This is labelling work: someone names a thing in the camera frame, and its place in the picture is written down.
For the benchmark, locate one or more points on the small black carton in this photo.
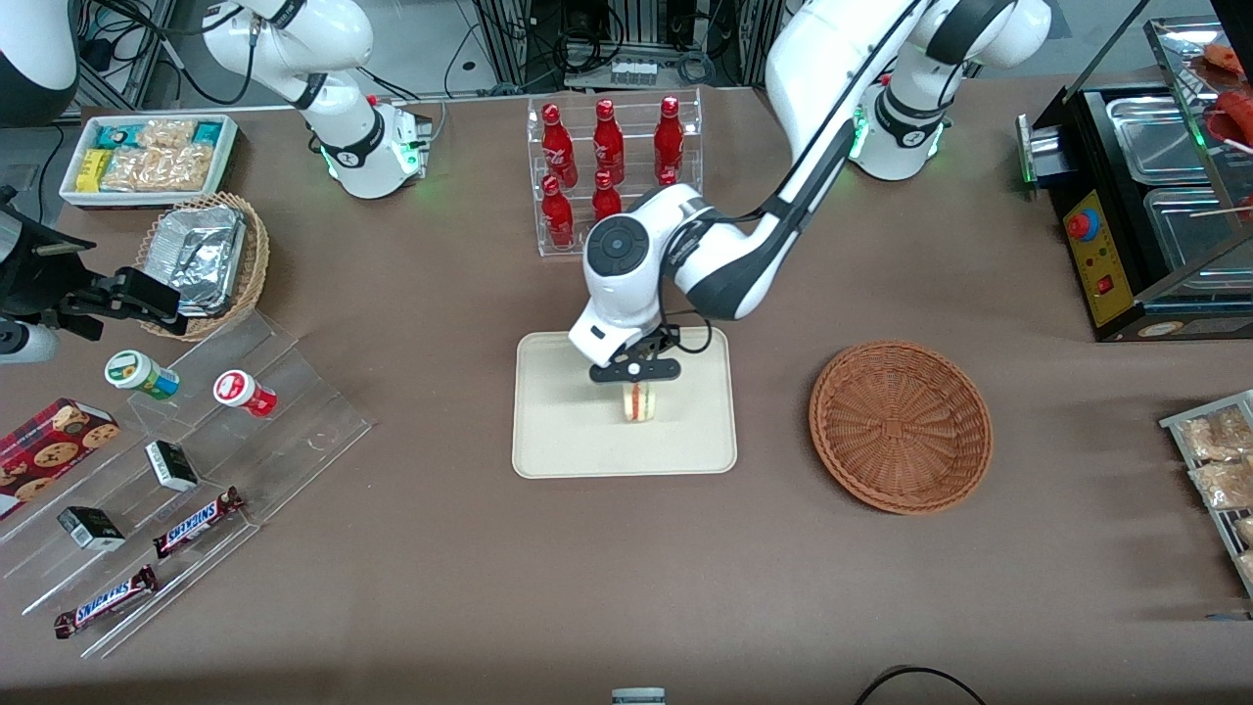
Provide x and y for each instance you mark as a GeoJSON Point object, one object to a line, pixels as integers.
{"type": "Point", "coordinates": [90, 529]}
{"type": "Point", "coordinates": [171, 466]}

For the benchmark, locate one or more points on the black food warmer yellow panel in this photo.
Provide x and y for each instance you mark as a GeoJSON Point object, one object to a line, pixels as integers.
{"type": "Point", "coordinates": [1101, 264]}

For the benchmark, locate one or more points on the small grey device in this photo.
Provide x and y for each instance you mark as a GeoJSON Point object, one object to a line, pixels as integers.
{"type": "Point", "coordinates": [638, 697]}

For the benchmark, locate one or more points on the red lid snack cup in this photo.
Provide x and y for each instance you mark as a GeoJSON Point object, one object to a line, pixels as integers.
{"type": "Point", "coordinates": [240, 390]}

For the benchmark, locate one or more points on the white power strip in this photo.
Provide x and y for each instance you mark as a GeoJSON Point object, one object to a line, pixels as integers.
{"type": "Point", "coordinates": [633, 71]}

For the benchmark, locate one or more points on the stack of foil containers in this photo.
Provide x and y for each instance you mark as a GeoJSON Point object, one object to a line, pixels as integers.
{"type": "Point", "coordinates": [201, 255]}

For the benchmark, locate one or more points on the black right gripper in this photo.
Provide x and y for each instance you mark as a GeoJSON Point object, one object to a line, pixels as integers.
{"type": "Point", "coordinates": [37, 277]}

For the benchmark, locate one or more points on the Snickers chocolate bar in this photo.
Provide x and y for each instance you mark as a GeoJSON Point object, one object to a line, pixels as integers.
{"type": "Point", "coordinates": [196, 524]}
{"type": "Point", "coordinates": [106, 602]}

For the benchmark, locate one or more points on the white plastic snack bin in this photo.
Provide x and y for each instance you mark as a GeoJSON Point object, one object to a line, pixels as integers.
{"type": "Point", "coordinates": [70, 191]}

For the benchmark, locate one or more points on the clear acrylic bottle rack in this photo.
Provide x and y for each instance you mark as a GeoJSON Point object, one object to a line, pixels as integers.
{"type": "Point", "coordinates": [631, 211]}

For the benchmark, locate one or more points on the cream plastic tray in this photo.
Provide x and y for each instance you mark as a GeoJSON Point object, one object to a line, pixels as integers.
{"type": "Point", "coordinates": [568, 431]}

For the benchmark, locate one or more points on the steel warmer pan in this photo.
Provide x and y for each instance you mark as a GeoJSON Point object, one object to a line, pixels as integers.
{"type": "Point", "coordinates": [1189, 230]}
{"type": "Point", "coordinates": [1155, 137]}

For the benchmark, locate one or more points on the red plaid cookie box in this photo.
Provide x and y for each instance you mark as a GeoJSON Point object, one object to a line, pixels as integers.
{"type": "Point", "coordinates": [49, 450]}

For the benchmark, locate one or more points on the teal snack pack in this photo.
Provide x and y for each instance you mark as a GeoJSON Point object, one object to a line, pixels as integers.
{"type": "Point", "coordinates": [117, 135]}
{"type": "Point", "coordinates": [208, 133]}

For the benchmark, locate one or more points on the grey metal snack rack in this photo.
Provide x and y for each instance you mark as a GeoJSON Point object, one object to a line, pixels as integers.
{"type": "Point", "coordinates": [1175, 423]}

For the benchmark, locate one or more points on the red sausages in warmer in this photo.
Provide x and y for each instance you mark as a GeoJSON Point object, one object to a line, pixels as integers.
{"type": "Point", "coordinates": [1235, 113]}

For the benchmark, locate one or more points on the clear bag of puffed snacks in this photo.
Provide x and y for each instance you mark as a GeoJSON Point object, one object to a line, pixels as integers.
{"type": "Point", "coordinates": [157, 169]}
{"type": "Point", "coordinates": [166, 133]}

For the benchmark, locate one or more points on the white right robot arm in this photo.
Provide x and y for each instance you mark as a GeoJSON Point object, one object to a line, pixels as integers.
{"type": "Point", "coordinates": [333, 39]}

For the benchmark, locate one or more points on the steel warmer side drawer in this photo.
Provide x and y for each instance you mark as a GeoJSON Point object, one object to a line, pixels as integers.
{"type": "Point", "coordinates": [1040, 152]}

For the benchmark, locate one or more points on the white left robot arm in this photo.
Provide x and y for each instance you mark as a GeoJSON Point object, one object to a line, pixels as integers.
{"type": "Point", "coordinates": [812, 59]}

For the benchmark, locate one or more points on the red Coca-Cola bottle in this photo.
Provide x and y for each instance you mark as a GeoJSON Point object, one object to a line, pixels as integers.
{"type": "Point", "coordinates": [558, 215]}
{"type": "Point", "coordinates": [669, 137]}
{"type": "Point", "coordinates": [670, 176]}
{"type": "Point", "coordinates": [559, 147]}
{"type": "Point", "coordinates": [606, 201]}
{"type": "Point", "coordinates": [608, 142]}

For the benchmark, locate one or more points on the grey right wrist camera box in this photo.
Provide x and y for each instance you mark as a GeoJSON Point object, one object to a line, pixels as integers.
{"type": "Point", "coordinates": [24, 343]}

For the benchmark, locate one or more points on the large brown wicker basket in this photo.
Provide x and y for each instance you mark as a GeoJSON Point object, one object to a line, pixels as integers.
{"type": "Point", "coordinates": [901, 431]}

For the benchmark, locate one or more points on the triangle sandwich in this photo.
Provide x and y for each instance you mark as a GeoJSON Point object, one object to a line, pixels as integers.
{"type": "Point", "coordinates": [640, 403]}

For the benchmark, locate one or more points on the clear bag of crackers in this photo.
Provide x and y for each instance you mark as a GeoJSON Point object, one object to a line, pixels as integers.
{"type": "Point", "coordinates": [1214, 436]}
{"type": "Point", "coordinates": [1245, 531]}
{"type": "Point", "coordinates": [1247, 565]}
{"type": "Point", "coordinates": [1224, 485]}

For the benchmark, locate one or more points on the yellow snack pack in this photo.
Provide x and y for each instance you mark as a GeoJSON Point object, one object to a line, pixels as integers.
{"type": "Point", "coordinates": [94, 169]}

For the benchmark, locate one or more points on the clear acrylic stepped shelf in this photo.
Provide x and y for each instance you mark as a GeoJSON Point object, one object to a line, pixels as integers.
{"type": "Point", "coordinates": [294, 411]}

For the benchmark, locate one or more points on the green lid snack cup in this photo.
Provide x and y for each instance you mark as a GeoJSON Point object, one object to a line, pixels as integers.
{"type": "Point", "coordinates": [137, 372]}

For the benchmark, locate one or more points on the small tan wicker basket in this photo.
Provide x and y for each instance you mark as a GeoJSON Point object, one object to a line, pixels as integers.
{"type": "Point", "coordinates": [256, 255]}

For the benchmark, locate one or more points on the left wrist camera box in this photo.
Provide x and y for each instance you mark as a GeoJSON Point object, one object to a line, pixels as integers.
{"type": "Point", "coordinates": [612, 372]}

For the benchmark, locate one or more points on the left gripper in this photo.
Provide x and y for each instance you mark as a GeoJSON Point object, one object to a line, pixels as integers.
{"type": "Point", "coordinates": [653, 343]}

